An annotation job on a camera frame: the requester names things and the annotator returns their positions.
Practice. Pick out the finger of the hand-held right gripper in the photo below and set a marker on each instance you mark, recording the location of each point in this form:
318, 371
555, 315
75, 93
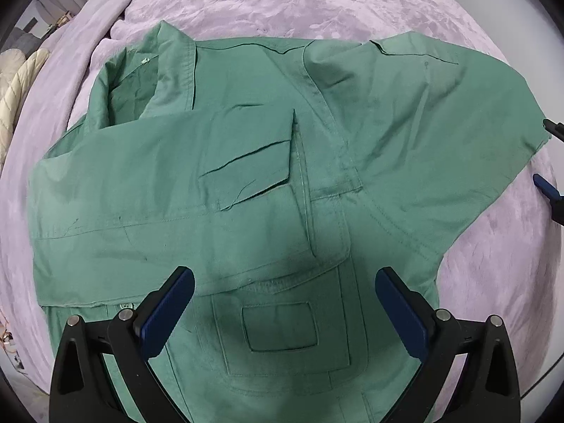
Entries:
556, 128
546, 187

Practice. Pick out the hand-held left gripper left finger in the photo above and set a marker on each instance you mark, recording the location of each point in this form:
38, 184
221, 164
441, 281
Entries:
169, 306

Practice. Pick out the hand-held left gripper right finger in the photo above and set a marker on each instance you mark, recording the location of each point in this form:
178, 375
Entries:
398, 306

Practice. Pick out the green shirt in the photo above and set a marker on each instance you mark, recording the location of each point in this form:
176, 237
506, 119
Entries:
246, 150

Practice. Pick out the cream quilted cushion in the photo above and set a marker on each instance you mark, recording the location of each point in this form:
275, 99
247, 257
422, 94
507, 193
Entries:
17, 83

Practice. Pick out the lilac plush blanket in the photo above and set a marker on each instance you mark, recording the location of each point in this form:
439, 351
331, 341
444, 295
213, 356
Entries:
308, 0

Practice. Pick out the grey upholstered furniture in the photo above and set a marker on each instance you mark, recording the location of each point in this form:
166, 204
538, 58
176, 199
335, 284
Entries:
22, 39

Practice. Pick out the grey curtain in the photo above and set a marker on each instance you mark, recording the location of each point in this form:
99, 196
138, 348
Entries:
61, 0

